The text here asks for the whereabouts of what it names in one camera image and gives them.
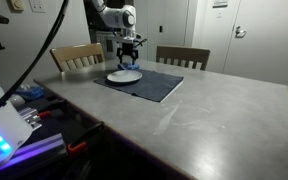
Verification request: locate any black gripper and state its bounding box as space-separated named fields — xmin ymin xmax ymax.
xmin=117 ymin=41 xmax=140 ymax=65

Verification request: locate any blue towel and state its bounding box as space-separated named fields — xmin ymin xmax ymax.
xmin=117 ymin=61 xmax=141 ymax=71

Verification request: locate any white round plate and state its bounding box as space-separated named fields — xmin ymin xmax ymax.
xmin=106 ymin=69 xmax=143 ymax=83

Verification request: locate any white kitchen oven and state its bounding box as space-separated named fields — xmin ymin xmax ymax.
xmin=95 ymin=31 xmax=120 ymax=61

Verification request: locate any dark blue placemat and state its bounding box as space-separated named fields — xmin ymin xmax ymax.
xmin=93 ymin=68 xmax=185 ymax=103

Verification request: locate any light wooden slat-back chair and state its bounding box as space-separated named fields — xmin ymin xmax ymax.
xmin=49 ymin=42 xmax=106 ymax=73

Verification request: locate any brown wooden slat-back chair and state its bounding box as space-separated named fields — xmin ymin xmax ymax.
xmin=155 ymin=45 xmax=211 ymax=71

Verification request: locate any blue box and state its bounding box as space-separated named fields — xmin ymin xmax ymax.
xmin=16 ymin=84 xmax=46 ymax=102

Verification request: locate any black orange bar clamp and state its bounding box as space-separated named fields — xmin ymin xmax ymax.
xmin=66 ymin=121 xmax=105 ymax=156

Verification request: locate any beige round thermostat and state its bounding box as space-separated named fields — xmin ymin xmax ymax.
xmin=7 ymin=0 xmax=25 ymax=13

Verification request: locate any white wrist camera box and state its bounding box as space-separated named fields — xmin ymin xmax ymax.
xmin=108 ymin=32 xmax=142 ymax=44

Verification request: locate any black cable bundle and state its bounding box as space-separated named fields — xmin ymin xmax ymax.
xmin=0 ymin=0 xmax=148 ymax=123

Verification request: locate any red handled tool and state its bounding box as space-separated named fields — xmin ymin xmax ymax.
xmin=37 ymin=109 xmax=65 ymax=118

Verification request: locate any silver lever door handle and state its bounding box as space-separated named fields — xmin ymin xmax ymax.
xmin=234 ymin=25 xmax=247 ymax=38

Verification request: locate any silver metal bracket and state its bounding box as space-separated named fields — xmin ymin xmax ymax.
xmin=18 ymin=107 xmax=42 ymax=131

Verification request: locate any white door with lever handle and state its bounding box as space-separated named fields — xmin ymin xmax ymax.
xmin=222 ymin=0 xmax=288 ymax=88

